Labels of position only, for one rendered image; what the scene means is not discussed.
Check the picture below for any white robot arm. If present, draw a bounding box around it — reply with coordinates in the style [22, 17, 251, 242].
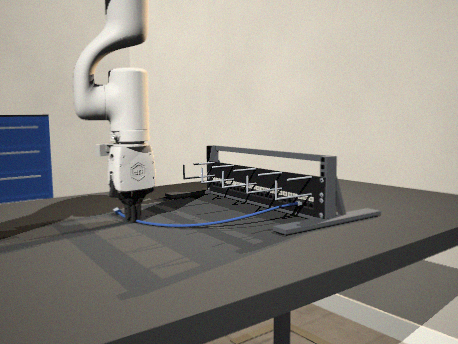
[73, 0, 149, 156]

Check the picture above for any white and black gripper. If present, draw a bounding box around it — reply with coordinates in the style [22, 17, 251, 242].
[108, 143, 156, 223]

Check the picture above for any black network patch panel rack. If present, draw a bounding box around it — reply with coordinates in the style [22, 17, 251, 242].
[165, 145, 381, 235]

